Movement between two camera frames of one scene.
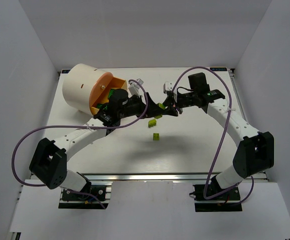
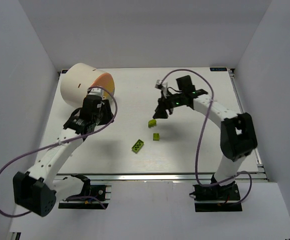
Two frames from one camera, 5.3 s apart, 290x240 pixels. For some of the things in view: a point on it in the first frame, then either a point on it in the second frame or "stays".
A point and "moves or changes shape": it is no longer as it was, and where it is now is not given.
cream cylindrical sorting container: [77, 85] stays
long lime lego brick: [162, 106] moves or changes shape
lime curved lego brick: [152, 123] stays
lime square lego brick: [156, 136] stays
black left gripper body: [143, 107] -> [107, 110]
